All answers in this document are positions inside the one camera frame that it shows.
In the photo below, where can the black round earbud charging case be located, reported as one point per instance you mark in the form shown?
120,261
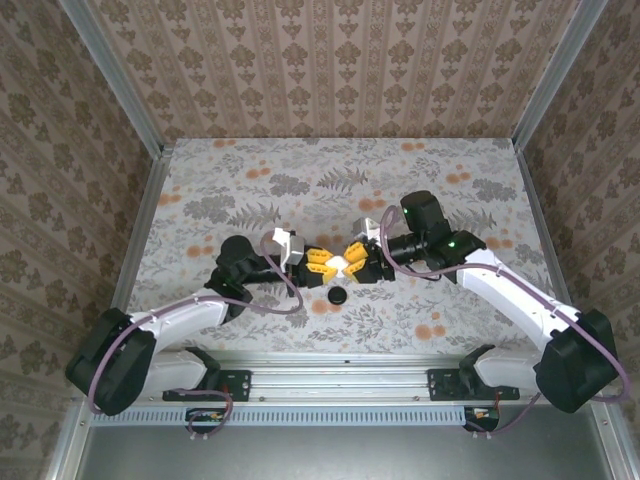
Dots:
337,296

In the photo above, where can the aluminium frame post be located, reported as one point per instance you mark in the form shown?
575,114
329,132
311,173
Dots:
553,80
118,80

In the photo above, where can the small black connector board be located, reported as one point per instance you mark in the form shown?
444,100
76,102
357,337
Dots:
207,417
482,416

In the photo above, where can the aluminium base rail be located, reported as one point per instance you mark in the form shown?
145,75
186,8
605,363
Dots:
340,380

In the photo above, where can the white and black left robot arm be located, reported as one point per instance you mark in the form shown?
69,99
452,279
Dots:
180,312

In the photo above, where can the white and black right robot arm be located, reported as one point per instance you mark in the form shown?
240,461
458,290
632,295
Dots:
515,295

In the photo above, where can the grey metal front panel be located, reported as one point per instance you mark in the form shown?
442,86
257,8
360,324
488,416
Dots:
325,455

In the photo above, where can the white earbud charging case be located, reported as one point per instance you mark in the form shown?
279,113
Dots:
337,265

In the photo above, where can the aluminium table side rail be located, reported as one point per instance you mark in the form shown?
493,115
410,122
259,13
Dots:
150,200
537,200

